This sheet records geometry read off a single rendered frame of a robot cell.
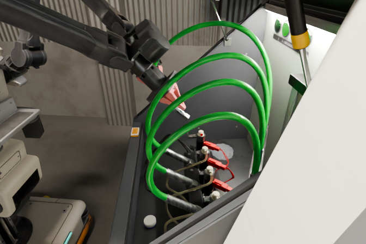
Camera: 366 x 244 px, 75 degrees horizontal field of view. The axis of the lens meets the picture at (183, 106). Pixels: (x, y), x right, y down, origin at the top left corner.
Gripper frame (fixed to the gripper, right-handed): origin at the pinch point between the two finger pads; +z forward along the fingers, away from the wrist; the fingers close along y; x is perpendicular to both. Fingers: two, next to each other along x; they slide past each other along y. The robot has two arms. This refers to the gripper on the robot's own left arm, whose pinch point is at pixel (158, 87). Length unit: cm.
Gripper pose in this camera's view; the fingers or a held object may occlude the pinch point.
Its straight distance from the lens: 80.0
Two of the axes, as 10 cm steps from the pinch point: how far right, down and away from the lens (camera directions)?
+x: -6.4, 4.8, 6.0
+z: 4.9, 8.5, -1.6
